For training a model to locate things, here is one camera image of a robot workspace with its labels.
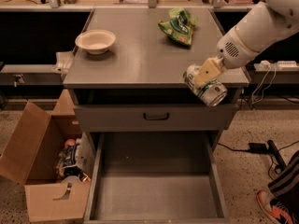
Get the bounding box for green chip bag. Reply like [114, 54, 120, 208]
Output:
[158, 7, 198, 47]

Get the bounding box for black power adapter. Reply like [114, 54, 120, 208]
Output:
[249, 143, 268, 154]

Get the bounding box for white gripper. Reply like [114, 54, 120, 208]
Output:
[194, 27, 258, 89]

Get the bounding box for grey top drawer black handle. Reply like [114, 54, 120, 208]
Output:
[74, 105, 236, 133]

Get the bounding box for snack packages in box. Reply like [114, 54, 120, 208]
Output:
[55, 138, 91, 182]

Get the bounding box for open grey middle drawer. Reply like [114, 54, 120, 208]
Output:
[84, 132, 230, 224]

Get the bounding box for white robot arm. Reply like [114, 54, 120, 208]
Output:
[194, 0, 299, 89]

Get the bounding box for open cardboard box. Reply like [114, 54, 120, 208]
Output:
[0, 90, 95, 223]

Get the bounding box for white paper bowl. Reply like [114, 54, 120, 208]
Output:
[75, 30, 116, 55]

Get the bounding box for grey drawer cabinet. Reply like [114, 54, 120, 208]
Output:
[63, 7, 251, 224]

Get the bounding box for white power strip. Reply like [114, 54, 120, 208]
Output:
[254, 60, 299, 72]

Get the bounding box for black striped trouser leg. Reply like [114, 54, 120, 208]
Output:
[268, 151, 299, 216]

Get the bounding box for orange sneaker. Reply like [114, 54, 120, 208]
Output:
[257, 190, 299, 224]

